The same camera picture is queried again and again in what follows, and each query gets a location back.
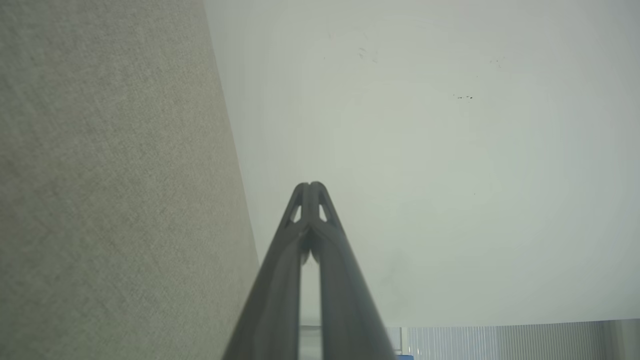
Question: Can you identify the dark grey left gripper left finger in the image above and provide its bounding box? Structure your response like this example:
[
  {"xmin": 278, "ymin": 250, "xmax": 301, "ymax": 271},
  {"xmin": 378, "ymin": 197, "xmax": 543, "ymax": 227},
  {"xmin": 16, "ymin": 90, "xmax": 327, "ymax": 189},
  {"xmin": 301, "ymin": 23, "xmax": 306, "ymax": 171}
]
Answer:
[{"xmin": 222, "ymin": 182, "xmax": 312, "ymax": 360}]

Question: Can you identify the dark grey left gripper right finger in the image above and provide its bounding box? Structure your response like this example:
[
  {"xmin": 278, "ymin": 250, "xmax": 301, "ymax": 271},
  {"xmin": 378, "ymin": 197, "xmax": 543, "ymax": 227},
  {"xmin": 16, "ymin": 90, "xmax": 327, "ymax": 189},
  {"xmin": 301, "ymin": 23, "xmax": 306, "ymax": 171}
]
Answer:
[{"xmin": 310, "ymin": 181, "xmax": 397, "ymax": 360}]

